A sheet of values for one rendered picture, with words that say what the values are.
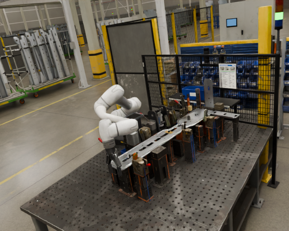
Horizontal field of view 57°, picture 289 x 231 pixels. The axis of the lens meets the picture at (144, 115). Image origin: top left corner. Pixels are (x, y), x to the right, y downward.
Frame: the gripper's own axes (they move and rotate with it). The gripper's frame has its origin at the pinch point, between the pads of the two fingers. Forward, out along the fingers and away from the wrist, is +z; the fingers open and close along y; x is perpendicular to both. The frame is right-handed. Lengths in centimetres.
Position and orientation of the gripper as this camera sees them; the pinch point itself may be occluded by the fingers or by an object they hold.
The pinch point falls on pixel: (115, 173)
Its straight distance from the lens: 206.1
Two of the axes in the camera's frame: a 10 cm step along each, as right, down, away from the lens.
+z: 1.9, 9.7, 1.1
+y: 5.8, -0.3, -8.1
